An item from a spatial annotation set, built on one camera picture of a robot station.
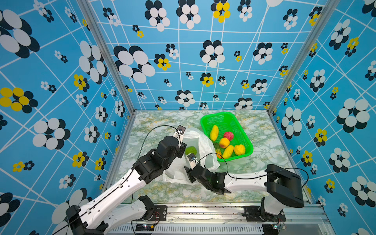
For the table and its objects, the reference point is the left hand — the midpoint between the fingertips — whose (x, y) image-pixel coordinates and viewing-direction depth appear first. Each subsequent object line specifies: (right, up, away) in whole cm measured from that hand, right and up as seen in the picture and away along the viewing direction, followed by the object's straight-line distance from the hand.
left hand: (181, 137), depth 70 cm
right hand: (+3, -17, +11) cm, 21 cm away
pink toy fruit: (+30, -1, +26) cm, 40 cm away
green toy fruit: (+4, -10, +20) cm, 23 cm away
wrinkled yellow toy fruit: (+35, -10, +20) cm, 42 cm away
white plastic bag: (+8, -2, -1) cm, 8 cm away
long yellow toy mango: (+21, 0, +30) cm, 36 cm away
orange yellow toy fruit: (+26, -6, +24) cm, 36 cm away
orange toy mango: (+22, -10, +22) cm, 32 cm away
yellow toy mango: (+28, -11, +21) cm, 37 cm away
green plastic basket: (+33, +8, +41) cm, 53 cm away
